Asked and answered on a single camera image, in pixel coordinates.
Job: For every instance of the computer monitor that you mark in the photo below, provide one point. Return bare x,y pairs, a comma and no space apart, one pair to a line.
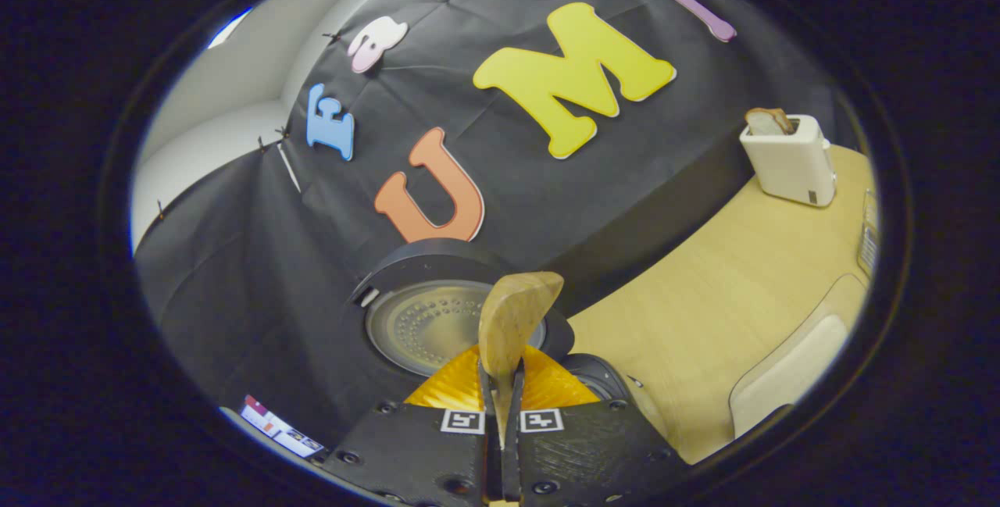
273,421

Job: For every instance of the wooden spoon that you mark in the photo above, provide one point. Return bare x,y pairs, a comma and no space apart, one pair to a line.
512,315

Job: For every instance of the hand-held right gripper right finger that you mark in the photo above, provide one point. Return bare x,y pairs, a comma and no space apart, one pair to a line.
512,456

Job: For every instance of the black backdrop cloth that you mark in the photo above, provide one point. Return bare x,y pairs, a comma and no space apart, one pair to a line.
273,257

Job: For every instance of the clear plastic rice box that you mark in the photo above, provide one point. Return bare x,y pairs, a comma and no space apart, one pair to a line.
836,296

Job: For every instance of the black silver rice cooker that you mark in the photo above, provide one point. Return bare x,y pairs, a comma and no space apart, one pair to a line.
422,327

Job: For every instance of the white toaster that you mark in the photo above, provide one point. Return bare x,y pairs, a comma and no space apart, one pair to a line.
789,167

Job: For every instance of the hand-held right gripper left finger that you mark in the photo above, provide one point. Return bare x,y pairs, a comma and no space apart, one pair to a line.
490,456

